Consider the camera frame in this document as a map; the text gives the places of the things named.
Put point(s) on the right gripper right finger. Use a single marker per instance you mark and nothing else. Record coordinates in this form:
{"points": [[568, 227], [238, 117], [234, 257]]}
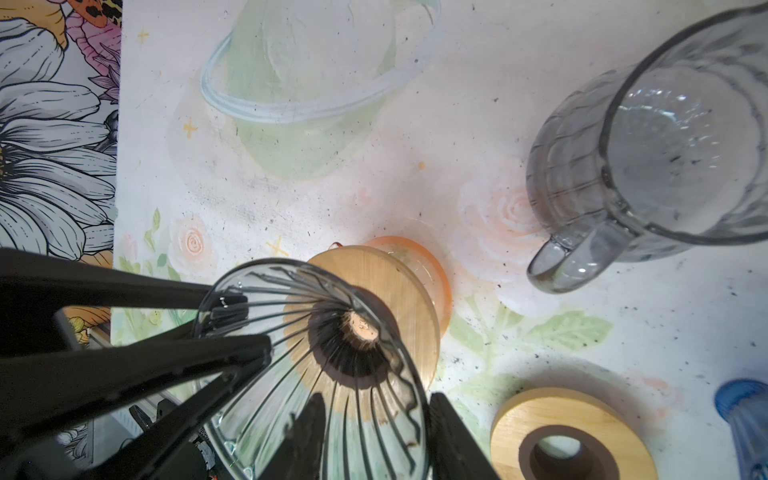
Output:
{"points": [[453, 453]]}

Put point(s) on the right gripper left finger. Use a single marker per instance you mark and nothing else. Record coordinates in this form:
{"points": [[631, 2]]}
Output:
{"points": [[299, 454]]}

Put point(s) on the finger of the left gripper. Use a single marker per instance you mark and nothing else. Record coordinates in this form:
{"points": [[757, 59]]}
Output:
{"points": [[142, 458], [47, 393]]}

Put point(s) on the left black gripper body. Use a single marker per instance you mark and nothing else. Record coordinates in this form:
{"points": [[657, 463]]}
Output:
{"points": [[35, 290]]}

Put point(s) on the clear grey glass dripper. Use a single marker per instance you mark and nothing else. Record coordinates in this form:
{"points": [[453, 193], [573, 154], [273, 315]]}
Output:
{"points": [[329, 339]]}

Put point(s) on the orange glass carafe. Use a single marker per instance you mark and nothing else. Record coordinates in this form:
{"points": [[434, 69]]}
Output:
{"points": [[427, 269]]}

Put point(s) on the blue glass dripper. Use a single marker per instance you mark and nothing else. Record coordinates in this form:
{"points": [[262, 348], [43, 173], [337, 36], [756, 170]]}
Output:
{"points": [[742, 404]]}

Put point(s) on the grey glass pitcher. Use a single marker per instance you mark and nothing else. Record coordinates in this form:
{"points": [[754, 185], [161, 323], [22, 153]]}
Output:
{"points": [[651, 160]]}

